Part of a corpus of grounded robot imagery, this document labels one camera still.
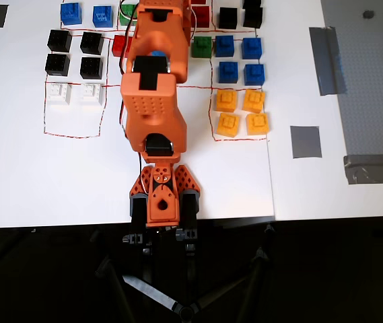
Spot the grey lego baseplate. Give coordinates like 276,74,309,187
321,0,383,159

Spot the yellow lego block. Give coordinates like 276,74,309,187
246,112,269,136
242,89,266,114
215,89,238,113
216,112,240,138

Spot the black tripod stand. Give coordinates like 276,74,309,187
90,223,278,323

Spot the green lego block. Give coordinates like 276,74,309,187
118,3,139,28
193,36,213,58

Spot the grey square tape marker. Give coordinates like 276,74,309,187
289,125,323,159

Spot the white lego block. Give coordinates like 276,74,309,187
45,82,73,108
78,83,104,107

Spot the silver duct tape strip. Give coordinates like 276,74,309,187
308,26,348,98
343,153,383,186

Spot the grey table clamp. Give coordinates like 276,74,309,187
122,193,148,246
174,190,201,253

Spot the blue lego block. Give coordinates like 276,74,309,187
244,63,265,86
217,61,239,84
59,2,83,26
241,37,263,61
92,5,114,28
215,35,236,57

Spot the red white black servo cable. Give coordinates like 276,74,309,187
118,12,139,76
120,100,145,198

